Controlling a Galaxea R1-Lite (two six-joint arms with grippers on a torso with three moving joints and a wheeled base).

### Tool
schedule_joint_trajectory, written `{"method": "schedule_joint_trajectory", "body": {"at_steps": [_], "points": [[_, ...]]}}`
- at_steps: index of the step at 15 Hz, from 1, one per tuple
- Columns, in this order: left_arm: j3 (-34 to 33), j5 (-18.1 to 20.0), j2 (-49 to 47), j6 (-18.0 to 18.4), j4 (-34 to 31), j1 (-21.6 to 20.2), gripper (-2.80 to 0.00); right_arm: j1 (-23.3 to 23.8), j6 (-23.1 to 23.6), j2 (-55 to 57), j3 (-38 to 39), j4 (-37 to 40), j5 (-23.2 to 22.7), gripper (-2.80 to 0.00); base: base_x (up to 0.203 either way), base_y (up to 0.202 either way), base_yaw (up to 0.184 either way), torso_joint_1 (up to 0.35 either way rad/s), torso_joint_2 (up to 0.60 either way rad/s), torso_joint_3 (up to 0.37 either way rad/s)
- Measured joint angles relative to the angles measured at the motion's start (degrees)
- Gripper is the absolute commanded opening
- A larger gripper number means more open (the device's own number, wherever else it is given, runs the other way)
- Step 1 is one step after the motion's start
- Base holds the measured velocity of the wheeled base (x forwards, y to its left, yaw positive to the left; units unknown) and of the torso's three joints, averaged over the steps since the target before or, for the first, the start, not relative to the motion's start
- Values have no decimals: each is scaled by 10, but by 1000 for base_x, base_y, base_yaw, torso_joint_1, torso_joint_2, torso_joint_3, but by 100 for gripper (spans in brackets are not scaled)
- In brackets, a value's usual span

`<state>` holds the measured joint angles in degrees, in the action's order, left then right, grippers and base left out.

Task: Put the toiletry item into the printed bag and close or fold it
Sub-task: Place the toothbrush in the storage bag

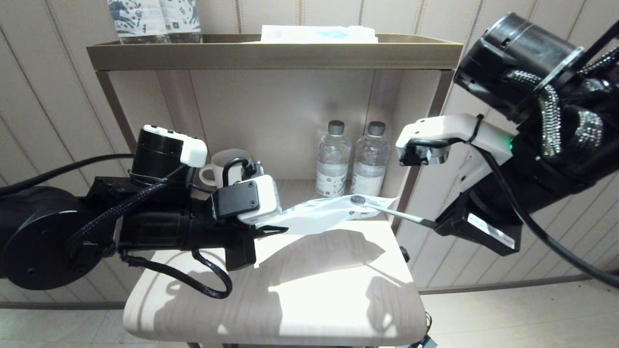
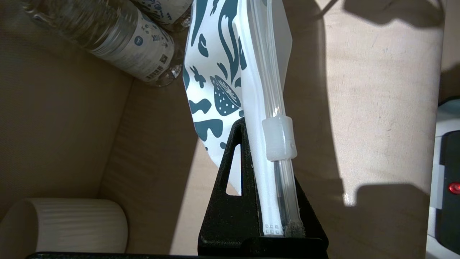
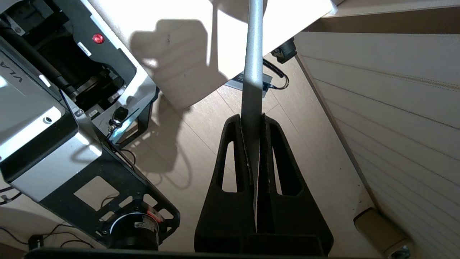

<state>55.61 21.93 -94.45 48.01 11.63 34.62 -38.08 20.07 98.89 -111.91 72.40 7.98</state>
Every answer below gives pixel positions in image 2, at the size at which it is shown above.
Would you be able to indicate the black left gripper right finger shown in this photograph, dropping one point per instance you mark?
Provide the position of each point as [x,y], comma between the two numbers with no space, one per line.
[316,244]

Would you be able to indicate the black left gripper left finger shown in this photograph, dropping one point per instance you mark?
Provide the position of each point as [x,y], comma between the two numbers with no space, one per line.
[230,223]

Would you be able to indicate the white floral plastic bag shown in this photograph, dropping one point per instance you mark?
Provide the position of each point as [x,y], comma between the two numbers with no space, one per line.
[222,54]

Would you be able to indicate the white housing with red button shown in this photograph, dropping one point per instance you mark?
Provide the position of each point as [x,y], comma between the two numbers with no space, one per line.
[447,180]

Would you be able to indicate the beige wooden shelf cabinet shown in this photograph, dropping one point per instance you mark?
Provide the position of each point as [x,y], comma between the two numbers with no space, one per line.
[377,108]

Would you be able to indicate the white ribbed mug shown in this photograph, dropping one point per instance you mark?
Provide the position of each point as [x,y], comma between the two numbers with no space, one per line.
[72,226]

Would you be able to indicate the clear plastic water bottle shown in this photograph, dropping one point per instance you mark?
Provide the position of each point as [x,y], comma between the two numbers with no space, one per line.
[118,36]
[169,10]

